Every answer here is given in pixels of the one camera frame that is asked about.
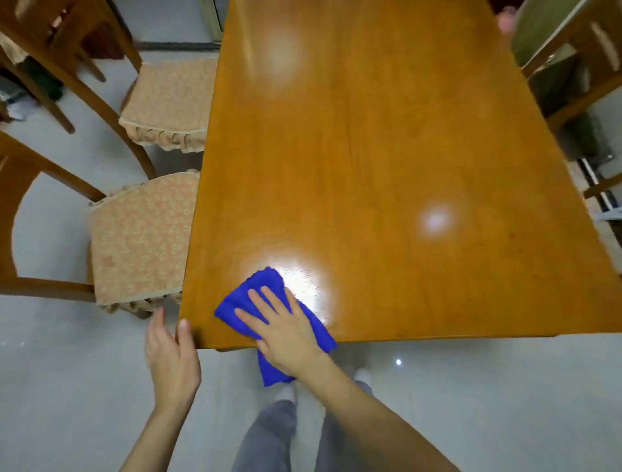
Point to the person's left hand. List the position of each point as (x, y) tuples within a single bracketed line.
[(172, 369)]

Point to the person's right hand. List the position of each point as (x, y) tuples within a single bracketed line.
[(291, 340)]

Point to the person's right thumb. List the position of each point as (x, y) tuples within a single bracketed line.
[(265, 347)]

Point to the person's right little finger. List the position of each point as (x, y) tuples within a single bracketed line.
[(293, 301)]

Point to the person's right middle finger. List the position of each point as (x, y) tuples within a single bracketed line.
[(257, 304)]

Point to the person's left thumb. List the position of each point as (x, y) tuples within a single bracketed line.
[(184, 335)]

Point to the blue microfibre cloth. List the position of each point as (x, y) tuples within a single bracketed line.
[(262, 284)]

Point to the person's left forearm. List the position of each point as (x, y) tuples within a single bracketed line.
[(155, 442)]

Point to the person's right forearm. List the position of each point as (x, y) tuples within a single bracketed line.
[(379, 423)]

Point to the person's white left shoe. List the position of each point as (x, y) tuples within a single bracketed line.
[(286, 393)]

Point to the person's white shoe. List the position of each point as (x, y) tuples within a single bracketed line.
[(286, 393), (363, 377)]

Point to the person's grey trouser left leg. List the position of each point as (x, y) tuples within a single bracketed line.
[(267, 437)]

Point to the person's grey trouser leg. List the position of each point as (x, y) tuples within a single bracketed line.
[(267, 437), (335, 447)]

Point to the person's white right shoe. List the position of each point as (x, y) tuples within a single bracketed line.
[(363, 377)]

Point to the patterned beige seat cushion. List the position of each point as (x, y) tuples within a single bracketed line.
[(170, 97), (141, 238)]

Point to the person's grey trouser right leg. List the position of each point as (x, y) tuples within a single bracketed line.
[(335, 447)]

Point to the wooden dining chair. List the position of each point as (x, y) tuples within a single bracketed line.
[(19, 204), (73, 82), (588, 43)]

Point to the dark red cloth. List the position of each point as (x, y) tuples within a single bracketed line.
[(102, 43)]

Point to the pink object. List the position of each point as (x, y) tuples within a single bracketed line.
[(507, 20)]

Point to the green seat cushion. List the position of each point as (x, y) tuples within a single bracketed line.
[(539, 29)]

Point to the metal frame rack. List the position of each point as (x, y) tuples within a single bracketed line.
[(600, 189)]

